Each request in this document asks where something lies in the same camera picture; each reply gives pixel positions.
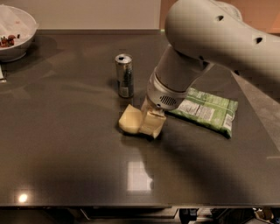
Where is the white bowl with food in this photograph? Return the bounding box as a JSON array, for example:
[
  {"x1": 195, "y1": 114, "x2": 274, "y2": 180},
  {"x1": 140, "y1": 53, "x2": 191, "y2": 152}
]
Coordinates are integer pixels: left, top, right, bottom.
[{"x1": 0, "y1": 4, "x2": 39, "y2": 62}]

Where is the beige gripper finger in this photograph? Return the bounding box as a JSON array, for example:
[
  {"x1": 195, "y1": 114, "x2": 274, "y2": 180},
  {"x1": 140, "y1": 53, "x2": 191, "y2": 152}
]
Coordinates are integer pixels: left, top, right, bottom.
[
  {"x1": 139, "y1": 109, "x2": 166, "y2": 138},
  {"x1": 141, "y1": 98, "x2": 150, "y2": 118}
]

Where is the green snack bag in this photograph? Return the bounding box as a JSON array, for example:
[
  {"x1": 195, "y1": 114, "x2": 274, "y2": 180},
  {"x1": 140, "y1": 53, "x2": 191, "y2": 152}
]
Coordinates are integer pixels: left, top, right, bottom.
[{"x1": 168, "y1": 87, "x2": 238, "y2": 138}]

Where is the silver redbull can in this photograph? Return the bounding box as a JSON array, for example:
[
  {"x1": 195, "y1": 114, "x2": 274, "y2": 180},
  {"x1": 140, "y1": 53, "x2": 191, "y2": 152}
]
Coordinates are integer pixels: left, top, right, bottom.
[{"x1": 115, "y1": 53, "x2": 134, "y2": 98}]

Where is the yellow wavy sponge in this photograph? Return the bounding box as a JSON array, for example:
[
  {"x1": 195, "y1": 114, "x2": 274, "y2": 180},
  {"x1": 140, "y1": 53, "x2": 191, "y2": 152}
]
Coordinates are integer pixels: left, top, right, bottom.
[{"x1": 118, "y1": 104, "x2": 143, "y2": 134}]

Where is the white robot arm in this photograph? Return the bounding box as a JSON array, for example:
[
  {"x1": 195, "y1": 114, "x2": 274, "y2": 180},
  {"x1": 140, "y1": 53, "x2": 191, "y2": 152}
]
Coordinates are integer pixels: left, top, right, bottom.
[{"x1": 139, "y1": 0, "x2": 280, "y2": 137}]

